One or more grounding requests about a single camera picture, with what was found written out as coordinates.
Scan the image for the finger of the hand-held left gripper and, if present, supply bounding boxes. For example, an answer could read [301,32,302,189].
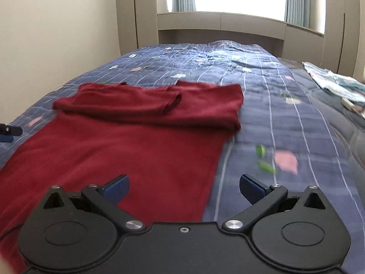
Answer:
[0,123,23,143]

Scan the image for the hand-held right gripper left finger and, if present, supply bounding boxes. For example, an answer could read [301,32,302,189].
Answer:
[43,174,146,232]

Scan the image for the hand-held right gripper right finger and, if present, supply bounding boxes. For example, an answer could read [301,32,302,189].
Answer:
[222,174,328,232]

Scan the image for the red long-sleeved shirt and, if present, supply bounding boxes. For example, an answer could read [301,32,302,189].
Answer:
[0,80,244,271]

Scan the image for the blue checked floral quilt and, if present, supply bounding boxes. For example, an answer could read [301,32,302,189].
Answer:
[0,42,365,274]

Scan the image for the dark grey bed sheet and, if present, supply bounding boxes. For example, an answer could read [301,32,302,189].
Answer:
[278,57,365,177]

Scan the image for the light blue patterned cloth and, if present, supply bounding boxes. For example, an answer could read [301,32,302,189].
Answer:
[302,61,365,106]

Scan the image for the beige wardrobe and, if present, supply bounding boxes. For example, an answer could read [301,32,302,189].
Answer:
[321,0,365,77]

